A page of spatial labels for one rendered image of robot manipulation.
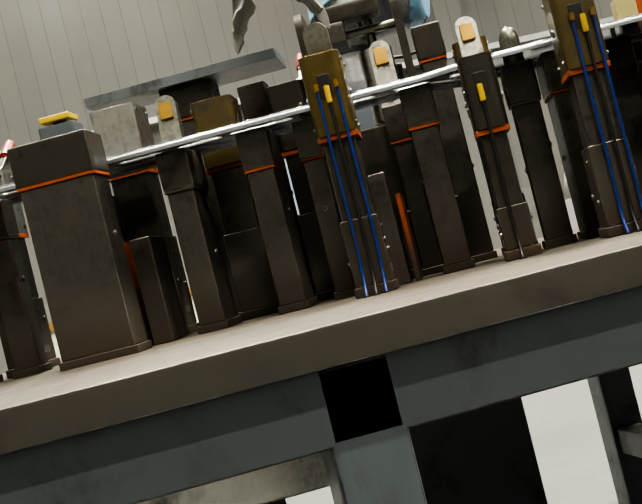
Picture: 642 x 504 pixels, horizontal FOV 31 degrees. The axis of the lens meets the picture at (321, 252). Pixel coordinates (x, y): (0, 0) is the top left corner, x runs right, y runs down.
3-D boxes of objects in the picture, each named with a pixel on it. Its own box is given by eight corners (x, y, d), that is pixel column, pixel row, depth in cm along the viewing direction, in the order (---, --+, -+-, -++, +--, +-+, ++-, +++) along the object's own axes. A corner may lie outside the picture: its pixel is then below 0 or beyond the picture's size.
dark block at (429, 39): (469, 264, 198) (410, 27, 199) (468, 263, 205) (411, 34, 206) (498, 257, 198) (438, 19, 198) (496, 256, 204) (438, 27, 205)
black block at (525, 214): (508, 265, 156) (455, 55, 157) (504, 264, 166) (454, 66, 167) (546, 256, 156) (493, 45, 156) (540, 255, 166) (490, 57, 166)
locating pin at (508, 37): (506, 68, 178) (495, 27, 178) (505, 71, 181) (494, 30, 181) (526, 63, 177) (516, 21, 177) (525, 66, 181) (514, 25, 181)
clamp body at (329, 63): (352, 303, 157) (291, 56, 158) (359, 299, 169) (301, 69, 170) (399, 292, 157) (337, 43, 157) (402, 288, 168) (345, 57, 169)
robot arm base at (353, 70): (317, 109, 256) (306, 66, 256) (381, 95, 259) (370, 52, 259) (328, 96, 241) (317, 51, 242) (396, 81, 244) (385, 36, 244)
